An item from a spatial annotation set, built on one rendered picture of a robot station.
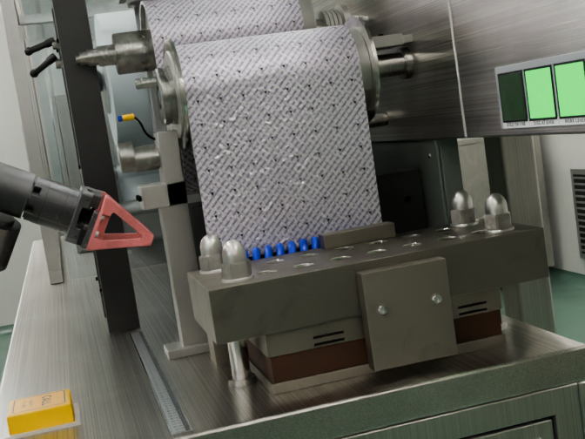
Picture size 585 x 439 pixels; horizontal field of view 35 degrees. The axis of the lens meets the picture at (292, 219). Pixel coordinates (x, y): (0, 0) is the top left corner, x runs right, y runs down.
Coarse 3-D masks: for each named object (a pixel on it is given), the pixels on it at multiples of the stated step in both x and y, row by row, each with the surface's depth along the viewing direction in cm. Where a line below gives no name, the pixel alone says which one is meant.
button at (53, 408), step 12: (36, 396) 107; (48, 396) 106; (60, 396) 105; (12, 408) 103; (24, 408) 103; (36, 408) 102; (48, 408) 102; (60, 408) 102; (72, 408) 104; (12, 420) 101; (24, 420) 101; (36, 420) 101; (48, 420) 101; (60, 420) 102; (72, 420) 102; (12, 432) 101
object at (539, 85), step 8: (528, 72) 97; (536, 72) 95; (544, 72) 94; (528, 80) 97; (536, 80) 96; (544, 80) 94; (528, 88) 97; (536, 88) 96; (544, 88) 94; (528, 96) 98; (536, 96) 96; (544, 96) 95; (552, 96) 93; (536, 104) 96; (544, 104) 95; (552, 104) 93; (536, 112) 97; (544, 112) 95; (552, 112) 94
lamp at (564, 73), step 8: (568, 64) 89; (576, 64) 88; (560, 72) 91; (568, 72) 90; (576, 72) 88; (560, 80) 91; (568, 80) 90; (576, 80) 88; (584, 80) 87; (560, 88) 91; (568, 88) 90; (576, 88) 89; (584, 88) 87; (560, 96) 92; (568, 96) 90; (576, 96) 89; (584, 96) 88; (560, 104) 92; (568, 104) 90; (576, 104) 89; (584, 104) 88; (560, 112) 92; (568, 112) 91; (576, 112) 89; (584, 112) 88
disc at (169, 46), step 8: (168, 40) 119; (168, 48) 120; (176, 56) 116; (176, 64) 115; (176, 72) 116; (184, 88) 115; (184, 96) 115; (184, 104) 115; (184, 112) 116; (184, 120) 117; (184, 128) 118; (184, 136) 119; (184, 144) 120
